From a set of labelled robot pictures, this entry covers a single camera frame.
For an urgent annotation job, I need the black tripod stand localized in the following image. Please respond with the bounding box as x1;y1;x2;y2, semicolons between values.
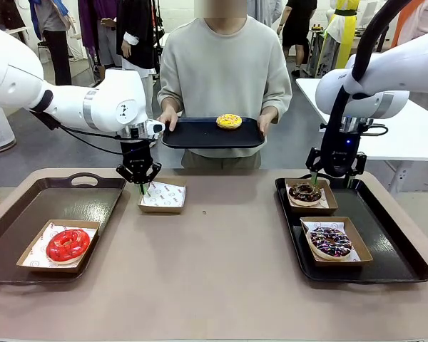
152;0;165;54

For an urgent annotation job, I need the background person in black shorts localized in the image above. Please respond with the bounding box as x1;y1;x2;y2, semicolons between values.
277;0;318;78

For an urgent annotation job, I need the person's right hand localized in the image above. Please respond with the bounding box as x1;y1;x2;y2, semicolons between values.
159;106;179;132

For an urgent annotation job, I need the chocolate sprinkled donut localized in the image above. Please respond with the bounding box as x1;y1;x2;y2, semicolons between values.
287;183;323;207

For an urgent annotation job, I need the person's right forearm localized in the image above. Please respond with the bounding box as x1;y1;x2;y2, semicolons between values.
157;71;185;115

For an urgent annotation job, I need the brown cardboard box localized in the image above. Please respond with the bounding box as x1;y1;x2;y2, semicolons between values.
16;219;101;274
299;216;375;267
138;177;188;214
283;177;340;217

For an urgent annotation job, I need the background person in black jacket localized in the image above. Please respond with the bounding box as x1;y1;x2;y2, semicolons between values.
116;0;160;120

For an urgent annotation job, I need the black tray with handles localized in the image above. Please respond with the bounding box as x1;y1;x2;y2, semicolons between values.
274;173;428;285

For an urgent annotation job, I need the person's left hand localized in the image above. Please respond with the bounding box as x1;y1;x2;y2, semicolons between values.
257;108;280;136

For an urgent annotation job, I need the mannequin in yellow dress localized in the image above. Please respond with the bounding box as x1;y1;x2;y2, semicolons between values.
315;0;361;78

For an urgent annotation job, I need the yellow sprinkled donut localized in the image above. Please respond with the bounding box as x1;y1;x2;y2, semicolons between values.
215;113;243;131

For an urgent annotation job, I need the background person in grey shirt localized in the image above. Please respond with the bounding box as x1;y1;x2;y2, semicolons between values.
27;0;74;86

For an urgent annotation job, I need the orange hanging garment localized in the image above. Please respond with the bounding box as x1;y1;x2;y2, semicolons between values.
390;0;425;49

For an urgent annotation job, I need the brown tray with handles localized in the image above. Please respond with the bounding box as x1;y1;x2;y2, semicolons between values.
0;172;128;285

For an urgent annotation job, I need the black right arm hose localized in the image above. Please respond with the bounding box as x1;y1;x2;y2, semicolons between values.
320;0;413;172

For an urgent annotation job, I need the black serving tray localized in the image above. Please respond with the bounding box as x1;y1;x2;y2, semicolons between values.
160;116;266;150

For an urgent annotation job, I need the person's left forearm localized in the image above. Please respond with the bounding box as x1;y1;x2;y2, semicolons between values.
260;71;293;120

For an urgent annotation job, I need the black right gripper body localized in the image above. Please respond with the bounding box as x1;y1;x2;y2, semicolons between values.
322;130;362;178

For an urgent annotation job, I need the red glazed donut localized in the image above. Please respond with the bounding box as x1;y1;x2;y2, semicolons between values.
45;229;92;264

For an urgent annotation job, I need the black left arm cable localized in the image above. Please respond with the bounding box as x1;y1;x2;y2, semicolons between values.
28;108;129;157

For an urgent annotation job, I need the person in beige sweater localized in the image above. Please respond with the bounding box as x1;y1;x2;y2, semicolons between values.
156;0;293;170

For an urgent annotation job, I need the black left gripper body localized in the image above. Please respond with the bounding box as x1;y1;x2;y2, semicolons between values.
119;138;155;184

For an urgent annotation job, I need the purple drizzled chocolate donut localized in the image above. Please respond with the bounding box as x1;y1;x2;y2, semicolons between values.
308;227;354;260

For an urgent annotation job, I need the background person with purple top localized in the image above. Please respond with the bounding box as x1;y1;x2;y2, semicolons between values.
77;0;124;71

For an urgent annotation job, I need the white table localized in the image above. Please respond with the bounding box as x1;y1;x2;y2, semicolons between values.
295;77;428;195

